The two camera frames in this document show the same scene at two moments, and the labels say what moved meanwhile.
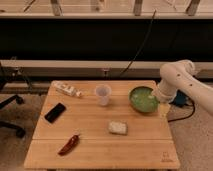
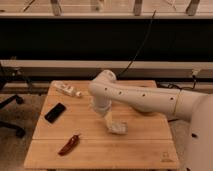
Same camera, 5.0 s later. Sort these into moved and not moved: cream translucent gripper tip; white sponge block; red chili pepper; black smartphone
Moved: cream translucent gripper tip
Not moved: red chili pepper; white sponge block; black smartphone
